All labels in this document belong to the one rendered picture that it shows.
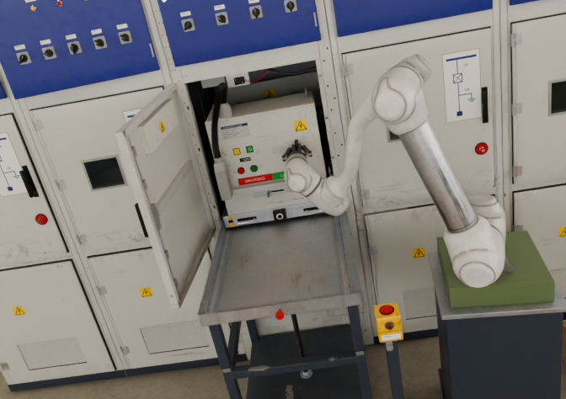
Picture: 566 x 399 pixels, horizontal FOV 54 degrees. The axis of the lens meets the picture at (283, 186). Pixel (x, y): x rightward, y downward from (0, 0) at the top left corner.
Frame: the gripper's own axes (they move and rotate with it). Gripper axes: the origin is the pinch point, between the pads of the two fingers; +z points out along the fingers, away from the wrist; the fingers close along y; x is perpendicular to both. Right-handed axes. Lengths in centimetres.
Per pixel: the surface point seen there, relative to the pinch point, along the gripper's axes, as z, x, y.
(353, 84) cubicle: 5.1, 21.2, 28.5
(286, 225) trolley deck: -0.8, -38.3, -11.5
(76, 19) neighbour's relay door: 2, 69, -79
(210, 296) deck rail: -50, -38, -41
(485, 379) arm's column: -69, -80, 58
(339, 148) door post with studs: 7.1, -7.7, 18.7
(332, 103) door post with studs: 7.1, 14.1, 18.4
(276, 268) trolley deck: -36, -38, -15
